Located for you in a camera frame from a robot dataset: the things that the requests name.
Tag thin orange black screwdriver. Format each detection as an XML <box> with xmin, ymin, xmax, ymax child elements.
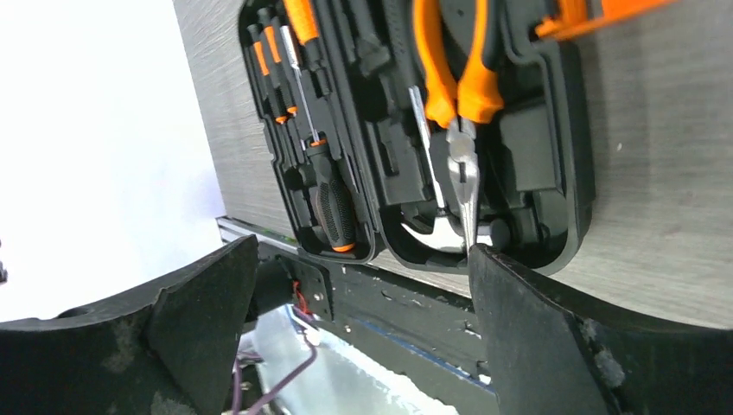
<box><xmin>257</xmin><ymin>7</ymin><xmax>297</xmax><ymax>124</ymax></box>

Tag small orange black screwdriver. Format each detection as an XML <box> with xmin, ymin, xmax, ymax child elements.
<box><xmin>246</xmin><ymin>23</ymin><xmax>288</xmax><ymax>125</ymax></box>

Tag orange handled pliers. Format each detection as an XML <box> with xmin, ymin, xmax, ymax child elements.
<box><xmin>412</xmin><ymin>1</ymin><xmax>504</xmax><ymax>252</ymax></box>

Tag orange handled screwdriver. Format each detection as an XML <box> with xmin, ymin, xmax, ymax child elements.
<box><xmin>280</xmin><ymin>0</ymin><xmax>345</xmax><ymax>162</ymax></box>

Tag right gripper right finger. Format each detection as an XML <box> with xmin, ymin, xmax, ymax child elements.
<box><xmin>468</xmin><ymin>245</ymin><xmax>732</xmax><ymax>414</ymax></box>

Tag black tool kit case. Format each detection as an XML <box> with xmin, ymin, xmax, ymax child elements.
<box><xmin>237</xmin><ymin>0</ymin><xmax>677</xmax><ymax>278</ymax></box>

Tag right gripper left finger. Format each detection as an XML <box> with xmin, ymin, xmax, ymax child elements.
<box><xmin>1</xmin><ymin>236</ymin><xmax>258</xmax><ymax>414</ymax></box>

